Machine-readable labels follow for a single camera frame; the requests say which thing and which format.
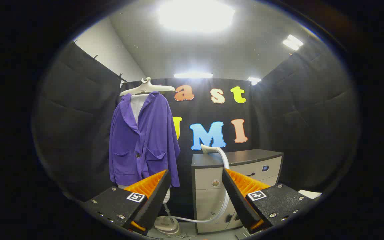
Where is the rectangular ceiling light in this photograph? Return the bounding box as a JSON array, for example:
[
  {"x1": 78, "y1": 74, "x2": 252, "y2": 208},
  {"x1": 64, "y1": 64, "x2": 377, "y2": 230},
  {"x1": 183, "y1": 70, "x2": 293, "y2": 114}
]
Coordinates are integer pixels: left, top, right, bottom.
[
  {"x1": 174, "y1": 72, "x2": 213, "y2": 79},
  {"x1": 282, "y1": 34, "x2": 304, "y2": 51}
]

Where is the white flat sheet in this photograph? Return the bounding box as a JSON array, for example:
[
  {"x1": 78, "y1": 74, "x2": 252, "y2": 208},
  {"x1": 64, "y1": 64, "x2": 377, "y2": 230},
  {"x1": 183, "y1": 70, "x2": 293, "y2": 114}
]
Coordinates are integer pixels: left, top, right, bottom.
[{"x1": 299, "y1": 190, "x2": 322, "y2": 199}]

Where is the large round ceiling light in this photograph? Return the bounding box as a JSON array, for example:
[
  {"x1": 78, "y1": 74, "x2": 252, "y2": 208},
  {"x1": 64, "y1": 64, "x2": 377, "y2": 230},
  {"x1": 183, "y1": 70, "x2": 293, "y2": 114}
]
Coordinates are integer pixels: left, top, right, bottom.
[{"x1": 157, "y1": 0, "x2": 236, "y2": 33}]

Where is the black backdrop cloth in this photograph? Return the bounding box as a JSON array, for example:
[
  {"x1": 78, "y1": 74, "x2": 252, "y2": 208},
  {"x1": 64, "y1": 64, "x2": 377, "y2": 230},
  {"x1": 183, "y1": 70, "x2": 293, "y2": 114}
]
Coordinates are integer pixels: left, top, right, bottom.
[{"x1": 120, "y1": 78, "x2": 256, "y2": 217}]

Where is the white garment steamer head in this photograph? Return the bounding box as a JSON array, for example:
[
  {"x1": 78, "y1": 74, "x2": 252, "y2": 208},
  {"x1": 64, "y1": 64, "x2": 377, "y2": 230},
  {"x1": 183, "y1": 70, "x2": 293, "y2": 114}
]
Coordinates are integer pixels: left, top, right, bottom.
[{"x1": 201, "y1": 144, "x2": 220, "y2": 155}]

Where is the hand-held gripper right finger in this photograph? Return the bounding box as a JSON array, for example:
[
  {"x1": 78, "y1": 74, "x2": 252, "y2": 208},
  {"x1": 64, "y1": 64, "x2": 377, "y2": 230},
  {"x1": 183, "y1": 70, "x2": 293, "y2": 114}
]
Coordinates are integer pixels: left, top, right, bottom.
[{"x1": 222, "y1": 168, "x2": 314, "y2": 234}]

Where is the grey cabinet with black top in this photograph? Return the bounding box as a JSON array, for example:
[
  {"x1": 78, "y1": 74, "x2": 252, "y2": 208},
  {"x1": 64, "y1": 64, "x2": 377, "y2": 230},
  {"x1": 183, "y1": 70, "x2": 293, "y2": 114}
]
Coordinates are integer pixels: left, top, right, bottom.
[{"x1": 191, "y1": 149, "x2": 284, "y2": 234}]

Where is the black quilted curtain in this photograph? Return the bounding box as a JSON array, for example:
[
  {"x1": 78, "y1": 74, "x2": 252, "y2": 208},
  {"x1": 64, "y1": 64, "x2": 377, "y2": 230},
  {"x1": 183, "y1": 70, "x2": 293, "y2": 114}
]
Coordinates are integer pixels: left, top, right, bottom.
[
  {"x1": 32, "y1": 42, "x2": 122, "y2": 200},
  {"x1": 250, "y1": 50, "x2": 359, "y2": 194}
]

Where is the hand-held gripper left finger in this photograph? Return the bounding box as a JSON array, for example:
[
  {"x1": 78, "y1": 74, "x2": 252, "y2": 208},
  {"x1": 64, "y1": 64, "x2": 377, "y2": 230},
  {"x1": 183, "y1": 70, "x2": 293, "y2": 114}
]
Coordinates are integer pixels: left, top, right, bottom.
[{"x1": 82, "y1": 169, "x2": 172, "y2": 235}]

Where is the white garment form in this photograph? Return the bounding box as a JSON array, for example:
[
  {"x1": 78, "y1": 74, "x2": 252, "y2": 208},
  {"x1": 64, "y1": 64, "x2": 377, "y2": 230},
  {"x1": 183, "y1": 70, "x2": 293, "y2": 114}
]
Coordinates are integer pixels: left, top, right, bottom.
[{"x1": 117, "y1": 94, "x2": 171, "y2": 204}]

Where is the purple corduroy jacket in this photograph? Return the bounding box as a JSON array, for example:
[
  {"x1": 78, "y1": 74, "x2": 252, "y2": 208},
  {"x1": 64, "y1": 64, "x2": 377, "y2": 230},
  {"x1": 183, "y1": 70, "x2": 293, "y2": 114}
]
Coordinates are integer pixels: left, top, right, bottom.
[{"x1": 109, "y1": 92, "x2": 181, "y2": 188}]

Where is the white garment steamer base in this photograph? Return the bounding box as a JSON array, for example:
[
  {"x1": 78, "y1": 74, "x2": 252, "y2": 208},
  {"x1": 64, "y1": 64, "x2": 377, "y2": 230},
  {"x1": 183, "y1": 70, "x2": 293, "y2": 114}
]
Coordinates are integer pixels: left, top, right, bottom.
[{"x1": 154, "y1": 203, "x2": 181, "y2": 236}]

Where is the white clothes hanger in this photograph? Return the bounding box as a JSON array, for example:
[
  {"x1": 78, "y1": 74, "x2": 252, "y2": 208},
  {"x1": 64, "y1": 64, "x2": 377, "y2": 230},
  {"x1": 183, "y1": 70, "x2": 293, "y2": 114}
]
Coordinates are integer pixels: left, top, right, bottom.
[{"x1": 119, "y1": 77, "x2": 176, "y2": 96}]

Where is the white garment steamer hose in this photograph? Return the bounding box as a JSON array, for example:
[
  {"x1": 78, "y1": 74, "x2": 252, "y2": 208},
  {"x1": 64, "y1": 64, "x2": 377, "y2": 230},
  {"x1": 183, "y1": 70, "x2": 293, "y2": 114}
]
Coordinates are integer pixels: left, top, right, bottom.
[{"x1": 170, "y1": 148, "x2": 231, "y2": 223}]

